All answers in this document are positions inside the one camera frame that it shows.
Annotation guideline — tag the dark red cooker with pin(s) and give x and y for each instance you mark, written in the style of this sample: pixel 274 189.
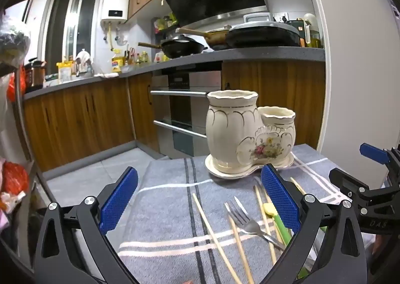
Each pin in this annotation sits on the dark red cooker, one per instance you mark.
pixel 36 73

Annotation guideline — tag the yellow oil bottle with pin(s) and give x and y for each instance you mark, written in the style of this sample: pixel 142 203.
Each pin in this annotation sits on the yellow oil bottle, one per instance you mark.
pixel 116 63

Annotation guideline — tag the green utensil with yellow tulip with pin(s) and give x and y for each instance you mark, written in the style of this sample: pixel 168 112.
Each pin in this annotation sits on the green utensil with yellow tulip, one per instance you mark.
pixel 270 209

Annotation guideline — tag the cream ceramic utensil holder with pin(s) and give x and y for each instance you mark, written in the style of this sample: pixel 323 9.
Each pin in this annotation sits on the cream ceramic utensil holder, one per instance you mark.
pixel 225 127

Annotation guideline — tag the white bottle with red label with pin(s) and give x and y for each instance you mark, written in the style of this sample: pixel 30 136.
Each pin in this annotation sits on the white bottle with red label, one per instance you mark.
pixel 158 57

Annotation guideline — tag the clear plastic bag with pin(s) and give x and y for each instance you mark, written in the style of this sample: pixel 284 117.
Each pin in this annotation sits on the clear plastic bag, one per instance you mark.
pixel 12 40

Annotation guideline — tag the stainless steel oven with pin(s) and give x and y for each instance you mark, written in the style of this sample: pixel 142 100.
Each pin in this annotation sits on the stainless steel oven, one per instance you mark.
pixel 187 106

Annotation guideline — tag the dark green kettle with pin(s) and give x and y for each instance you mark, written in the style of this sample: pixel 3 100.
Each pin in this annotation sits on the dark green kettle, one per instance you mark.
pixel 297 26

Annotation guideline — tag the black wok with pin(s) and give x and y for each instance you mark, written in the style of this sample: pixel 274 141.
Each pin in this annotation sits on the black wok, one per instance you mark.
pixel 181 48

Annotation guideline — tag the wooden base cabinet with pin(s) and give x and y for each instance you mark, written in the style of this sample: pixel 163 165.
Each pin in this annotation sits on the wooden base cabinet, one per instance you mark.
pixel 281 84

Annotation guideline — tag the yellow bag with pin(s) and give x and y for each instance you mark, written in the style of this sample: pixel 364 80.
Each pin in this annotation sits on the yellow bag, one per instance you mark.
pixel 64 71

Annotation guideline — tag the spice jar shelf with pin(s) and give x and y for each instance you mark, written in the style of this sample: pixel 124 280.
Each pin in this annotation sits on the spice jar shelf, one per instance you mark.
pixel 162 23

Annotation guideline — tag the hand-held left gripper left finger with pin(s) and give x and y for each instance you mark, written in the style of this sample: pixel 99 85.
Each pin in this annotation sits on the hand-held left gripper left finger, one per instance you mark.
pixel 120 196

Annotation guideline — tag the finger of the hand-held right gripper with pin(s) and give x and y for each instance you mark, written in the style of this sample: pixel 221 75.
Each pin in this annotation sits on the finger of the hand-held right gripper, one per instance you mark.
pixel 347 181
pixel 373 152

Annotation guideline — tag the white jug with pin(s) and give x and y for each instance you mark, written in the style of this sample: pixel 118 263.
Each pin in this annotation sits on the white jug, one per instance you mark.
pixel 311 20

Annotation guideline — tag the white rag on faucet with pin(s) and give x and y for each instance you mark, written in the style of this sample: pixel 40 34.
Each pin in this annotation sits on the white rag on faucet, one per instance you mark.
pixel 82 58

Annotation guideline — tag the wall socket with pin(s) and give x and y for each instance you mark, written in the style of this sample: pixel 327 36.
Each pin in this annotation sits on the wall socket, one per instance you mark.
pixel 282 17

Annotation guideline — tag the grey plaid tablecloth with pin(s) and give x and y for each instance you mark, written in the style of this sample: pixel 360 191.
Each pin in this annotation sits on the grey plaid tablecloth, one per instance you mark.
pixel 172 209

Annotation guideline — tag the metal fork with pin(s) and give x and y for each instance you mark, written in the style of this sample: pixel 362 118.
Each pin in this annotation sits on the metal fork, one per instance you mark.
pixel 247 223

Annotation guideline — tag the window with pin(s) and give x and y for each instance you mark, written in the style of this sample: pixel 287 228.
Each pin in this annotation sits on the window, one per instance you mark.
pixel 59 27

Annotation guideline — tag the red plastic bag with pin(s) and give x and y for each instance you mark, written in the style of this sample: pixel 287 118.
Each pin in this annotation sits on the red plastic bag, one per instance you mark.
pixel 14 84

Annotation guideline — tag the black pan with grey lid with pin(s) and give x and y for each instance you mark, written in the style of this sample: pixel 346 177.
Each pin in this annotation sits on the black pan with grey lid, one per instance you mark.
pixel 262 37

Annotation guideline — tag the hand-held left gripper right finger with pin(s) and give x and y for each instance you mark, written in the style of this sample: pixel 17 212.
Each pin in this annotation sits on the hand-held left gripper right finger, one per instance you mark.
pixel 279 196

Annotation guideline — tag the white water heater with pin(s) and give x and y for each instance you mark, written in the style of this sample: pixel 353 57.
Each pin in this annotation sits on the white water heater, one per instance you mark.
pixel 115 2

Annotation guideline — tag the grey kitchen countertop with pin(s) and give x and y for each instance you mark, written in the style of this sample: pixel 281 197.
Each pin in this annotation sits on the grey kitchen countertop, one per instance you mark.
pixel 250 52

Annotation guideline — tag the red snack bags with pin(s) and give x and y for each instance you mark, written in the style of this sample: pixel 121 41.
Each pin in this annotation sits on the red snack bags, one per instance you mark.
pixel 14 177

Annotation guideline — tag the row of condiment bottles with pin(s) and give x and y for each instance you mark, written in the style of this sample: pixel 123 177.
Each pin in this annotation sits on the row of condiment bottles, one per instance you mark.
pixel 137 58

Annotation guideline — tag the white cloth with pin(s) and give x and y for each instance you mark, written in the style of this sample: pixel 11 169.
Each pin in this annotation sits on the white cloth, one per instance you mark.
pixel 106 75

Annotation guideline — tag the wooden base cabinets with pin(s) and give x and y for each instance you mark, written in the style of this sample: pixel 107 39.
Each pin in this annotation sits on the wooden base cabinets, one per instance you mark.
pixel 78 115

